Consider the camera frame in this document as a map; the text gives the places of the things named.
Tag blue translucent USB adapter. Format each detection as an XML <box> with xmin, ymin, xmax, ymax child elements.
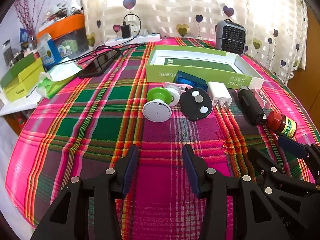
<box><xmin>175</xmin><ymin>70</ymin><xmax>208</xmax><ymax>92</ymax></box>

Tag pink green plaid tablecloth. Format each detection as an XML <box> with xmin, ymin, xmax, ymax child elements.
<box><xmin>5</xmin><ymin>37</ymin><xmax>317</xmax><ymax>240</ymax></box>

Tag brown jar with red lid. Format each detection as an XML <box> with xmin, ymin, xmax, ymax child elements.
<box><xmin>266</xmin><ymin>110</ymin><xmax>297</xmax><ymax>138</ymax></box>

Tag blue white carton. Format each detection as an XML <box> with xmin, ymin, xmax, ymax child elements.
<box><xmin>37</xmin><ymin>34</ymin><xmax>63</xmax><ymax>71</ymax></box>

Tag wooden wardrobe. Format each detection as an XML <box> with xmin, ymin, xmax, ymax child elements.
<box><xmin>285</xmin><ymin>0</ymin><xmax>320</xmax><ymax>120</ymax></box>

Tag black power adapter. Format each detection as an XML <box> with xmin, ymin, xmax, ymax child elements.
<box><xmin>121</xmin><ymin>24</ymin><xmax>132</xmax><ymax>39</ymax></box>

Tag heart print curtain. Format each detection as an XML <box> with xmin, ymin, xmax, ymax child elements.
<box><xmin>80</xmin><ymin>0</ymin><xmax>308</xmax><ymax>85</ymax></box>

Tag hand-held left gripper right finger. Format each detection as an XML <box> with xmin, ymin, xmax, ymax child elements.
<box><xmin>182</xmin><ymin>144</ymin><xmax>292</xmax><ymax>240</ymax></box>

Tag black adapter cable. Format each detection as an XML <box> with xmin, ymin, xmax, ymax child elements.
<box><xmin>122</xmin><ymin>14</ymin><xmax>142</xmax><ymax>39</ymax></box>

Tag orange lid storage bin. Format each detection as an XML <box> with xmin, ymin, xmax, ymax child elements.
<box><xmin>37</xmin><ymin>14</ymin><xmax>90</xmax><ymax>55</ymax></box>

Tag yellow green box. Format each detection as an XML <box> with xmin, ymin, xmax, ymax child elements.
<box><xmin>4</xmin><ymin>57</ymin><xmax>45</xmax><ymax>103</ymax></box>

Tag green white suction cup hook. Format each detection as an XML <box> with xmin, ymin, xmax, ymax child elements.
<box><xmin>142</xmin><ymin>86</ymin><xmax>179</xmax><ymax>123</ymax></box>

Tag green tissue pack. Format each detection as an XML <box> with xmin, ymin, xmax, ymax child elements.
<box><xmin>36</xmin><ymin>62</ymin><xmax>83</xmax><ymax>99</ymax></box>

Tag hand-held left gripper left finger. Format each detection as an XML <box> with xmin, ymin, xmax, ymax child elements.
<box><xmin>30</xmin><ymin>144</ymin><xmax>139</xmax><ymax>240</ymax></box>

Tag dark green box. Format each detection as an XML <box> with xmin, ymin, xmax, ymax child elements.
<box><xmin>0</xmin><ymin>52</ymin><xmax>35</xmax><ymax>88</ymax></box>

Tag black rectangular lighter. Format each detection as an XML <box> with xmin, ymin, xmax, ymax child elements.
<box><xmin>236</xmin><ymin>86</ymin><xmax>267</xmax><ymax>126</ymax></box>

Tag pile of assorted clutter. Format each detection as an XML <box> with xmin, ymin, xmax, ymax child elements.
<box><xmin>40</xmin><ymin>0</ymin><xmax>84</xmax><ymax>28</ymax></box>

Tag black phone cable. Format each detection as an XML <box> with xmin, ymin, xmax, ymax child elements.
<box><xmin>57</xmin><ymin>44</ymin><xmax>148</xmax><ymax>65</ymax></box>

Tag small white round holder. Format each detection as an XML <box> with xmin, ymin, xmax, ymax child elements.
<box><xmin>164</xmin><ymin>86</ymin><xmax>182</xmax><ymax>104</ymax></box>

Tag white wall charger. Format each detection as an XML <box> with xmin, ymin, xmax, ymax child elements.
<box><xmin>207</xmin><ymin>81</ymin><xmax>232</xmax><ymax>110</ymax></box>

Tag glass jar with dark lid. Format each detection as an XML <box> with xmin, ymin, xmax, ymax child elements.
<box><xmin>2</xmin><ymin>40</ymin><xmax>14</xmax><ymax>67</ymax></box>

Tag thin pink ring clip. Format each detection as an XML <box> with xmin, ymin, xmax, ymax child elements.
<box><xmin>164</xmin><ymin>81</ymin><xmax>193</xmax><ymax>90</ymax></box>

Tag white power strip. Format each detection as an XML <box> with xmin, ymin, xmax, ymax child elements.
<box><xmin>101</xmin><ymin>32</ymin><xmax>161</xmax><ymax>47</ymax></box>

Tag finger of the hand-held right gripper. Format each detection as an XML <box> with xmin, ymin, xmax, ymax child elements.
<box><xmin>246</xmin><ymin>146</ymin><xmax>309</xmax><ymax>236</ymax></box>
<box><xmin>277</xmin><ymin>135</ymin><xmax>320</xmax><ymax>184</ymax></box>

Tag white side table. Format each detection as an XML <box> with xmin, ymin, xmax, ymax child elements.
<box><xmin>0</xmin><ymin>86</ymin><xmax>44</xmax><ymax>117</ymax></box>

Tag pink and white clip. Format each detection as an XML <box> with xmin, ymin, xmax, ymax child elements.
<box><xmin>251</xmin><ymin>87</ymin><xmax>272</xmax><ymax>109</ymax></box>

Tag purple decor branches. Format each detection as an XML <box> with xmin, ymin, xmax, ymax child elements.
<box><xmin>14</xmin><ymin>0</ymin><xmax>58</xmax><ymax>45</ymax></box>

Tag green cardboard box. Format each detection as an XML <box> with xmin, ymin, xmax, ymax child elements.
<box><xmin>145</xmin><ymin>45</ymin><xmax>265</xmax><ymax>90</ymax></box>

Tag grey space heater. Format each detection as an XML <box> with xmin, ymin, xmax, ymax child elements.
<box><xmin>215</xmin><ymin>19</ymin><xmax>247</xmax><ymax>55</ymax></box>

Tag black smartphone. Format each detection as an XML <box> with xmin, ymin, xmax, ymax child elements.
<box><xmin>79</xmin><ymin>50</ymin><xmax>122</xmax><ymax>78</ymax></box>

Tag black round magnetic mount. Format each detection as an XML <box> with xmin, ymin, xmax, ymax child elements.
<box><xmin>180</xmin><ymin>88</ymin><xmax>213</xmax><ymax>122</ymax></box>

